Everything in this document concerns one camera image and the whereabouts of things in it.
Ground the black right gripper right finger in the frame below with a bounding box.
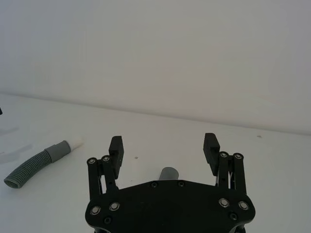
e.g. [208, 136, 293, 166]
[203, 133, 247, 195]

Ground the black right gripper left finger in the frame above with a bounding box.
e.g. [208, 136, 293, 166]
[86, 135, 126, 199]

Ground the grey plastic tube end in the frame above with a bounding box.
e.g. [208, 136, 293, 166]
[158, 166, 180, 182]

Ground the white table cloth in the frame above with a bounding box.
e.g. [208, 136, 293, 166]
[0, 92, 311, 233]

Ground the grey corrugated hose white tip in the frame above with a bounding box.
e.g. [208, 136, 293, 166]
[3, 136, 86, 190]

